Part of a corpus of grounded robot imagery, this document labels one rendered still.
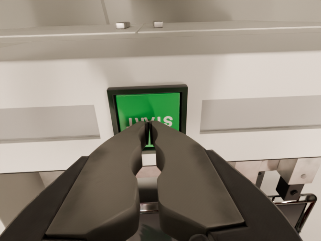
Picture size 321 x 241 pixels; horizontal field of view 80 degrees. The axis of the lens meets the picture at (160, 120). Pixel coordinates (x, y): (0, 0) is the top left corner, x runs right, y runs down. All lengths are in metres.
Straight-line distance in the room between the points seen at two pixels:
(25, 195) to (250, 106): 0.26
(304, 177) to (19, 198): 0.35
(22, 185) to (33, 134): 0.11
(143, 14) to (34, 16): 0.53
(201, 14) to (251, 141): 0.98
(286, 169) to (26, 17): 1.21
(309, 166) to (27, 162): 0.32
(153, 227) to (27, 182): 0.19
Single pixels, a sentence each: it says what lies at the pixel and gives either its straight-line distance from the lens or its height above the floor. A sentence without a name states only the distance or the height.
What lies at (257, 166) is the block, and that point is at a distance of 0.28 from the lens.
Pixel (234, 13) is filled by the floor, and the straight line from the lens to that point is 1.17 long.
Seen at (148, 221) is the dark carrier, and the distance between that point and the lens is 0.34.
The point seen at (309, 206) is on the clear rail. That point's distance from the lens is 0.40.
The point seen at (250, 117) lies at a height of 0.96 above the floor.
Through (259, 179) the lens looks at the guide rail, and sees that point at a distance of 0.39.
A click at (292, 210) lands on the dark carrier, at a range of 0.39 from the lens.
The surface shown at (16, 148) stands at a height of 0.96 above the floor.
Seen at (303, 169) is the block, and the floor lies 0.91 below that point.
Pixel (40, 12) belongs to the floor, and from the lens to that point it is 1.21.
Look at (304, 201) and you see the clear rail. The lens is 0.38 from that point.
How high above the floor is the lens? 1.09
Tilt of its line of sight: 62 degrees down
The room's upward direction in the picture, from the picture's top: 174 degrees clockwise
